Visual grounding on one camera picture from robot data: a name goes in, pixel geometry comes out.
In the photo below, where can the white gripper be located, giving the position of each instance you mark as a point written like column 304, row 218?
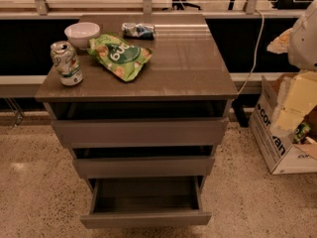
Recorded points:
column 304, row 44

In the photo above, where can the grey bottom drawer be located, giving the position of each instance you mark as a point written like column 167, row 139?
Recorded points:
column 145, row 202

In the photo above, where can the grey drawer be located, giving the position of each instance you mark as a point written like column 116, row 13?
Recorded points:
column 140, row 124
column 145, row 202
column 139, row 162

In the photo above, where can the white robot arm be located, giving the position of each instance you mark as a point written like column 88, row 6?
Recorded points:
column 302, row 48

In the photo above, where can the grey top drawer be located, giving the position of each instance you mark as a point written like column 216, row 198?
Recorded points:
column 140, row 124

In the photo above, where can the grey drawer cabinet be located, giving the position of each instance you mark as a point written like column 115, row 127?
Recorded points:
column 185, row 66

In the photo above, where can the grey middle drawer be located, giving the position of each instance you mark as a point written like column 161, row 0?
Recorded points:
column 139, row 162

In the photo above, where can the green can in box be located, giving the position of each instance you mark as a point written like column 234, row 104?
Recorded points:
column 301, row 132

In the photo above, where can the white cardboard box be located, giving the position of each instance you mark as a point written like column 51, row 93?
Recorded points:
column 281, row 155

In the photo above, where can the crushed blue silver can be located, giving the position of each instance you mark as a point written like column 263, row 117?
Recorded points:
column 141, row 31

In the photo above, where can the green chip bag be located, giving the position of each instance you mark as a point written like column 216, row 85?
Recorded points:
column 118, row 56

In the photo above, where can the white bowl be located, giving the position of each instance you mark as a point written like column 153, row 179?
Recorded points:
column 79, row 34

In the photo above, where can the green white soda can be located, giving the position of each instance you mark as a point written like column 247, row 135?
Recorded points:
column 66, row 63

